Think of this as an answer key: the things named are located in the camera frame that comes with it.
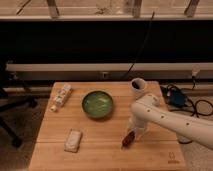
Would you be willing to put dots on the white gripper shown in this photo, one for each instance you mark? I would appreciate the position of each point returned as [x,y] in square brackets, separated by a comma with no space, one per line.
[138,126]

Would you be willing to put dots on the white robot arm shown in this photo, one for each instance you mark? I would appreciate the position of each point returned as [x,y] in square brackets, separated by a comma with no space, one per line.
[146,109]

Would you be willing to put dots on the white sponge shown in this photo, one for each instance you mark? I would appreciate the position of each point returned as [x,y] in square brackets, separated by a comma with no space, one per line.
[73,141]

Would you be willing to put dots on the white paper cup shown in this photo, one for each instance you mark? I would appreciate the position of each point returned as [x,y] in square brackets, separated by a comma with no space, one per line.
[138,87]

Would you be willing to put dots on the green bowl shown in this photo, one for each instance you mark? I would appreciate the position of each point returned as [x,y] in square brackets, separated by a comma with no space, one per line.
[97,104]

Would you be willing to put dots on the blue power adapter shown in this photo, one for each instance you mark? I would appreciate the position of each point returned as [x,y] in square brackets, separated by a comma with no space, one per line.
[177,99]

